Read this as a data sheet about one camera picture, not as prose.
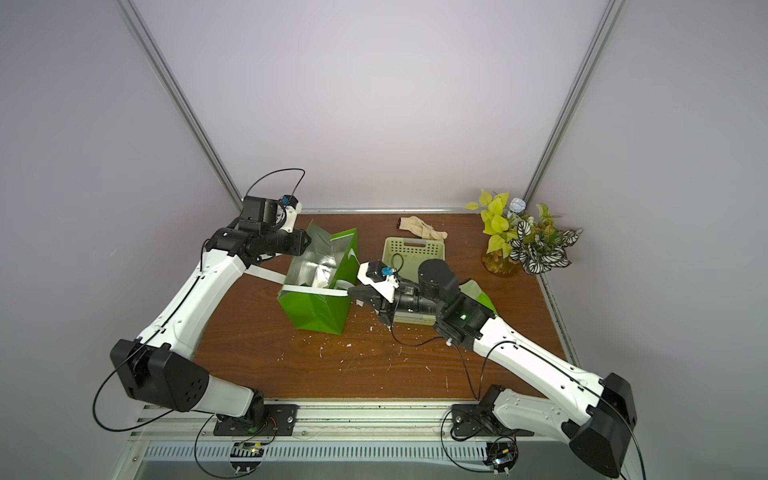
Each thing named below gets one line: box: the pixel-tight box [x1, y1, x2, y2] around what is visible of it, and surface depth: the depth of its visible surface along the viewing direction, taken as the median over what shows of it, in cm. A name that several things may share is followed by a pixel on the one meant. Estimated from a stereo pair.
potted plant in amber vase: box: [465, 190, 583, 277], surface depth 85 cm
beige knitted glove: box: [398, 216, 448, 240], surface depth 116 cm
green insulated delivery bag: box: [277, 222, 361, 335], surface depth 85 cm
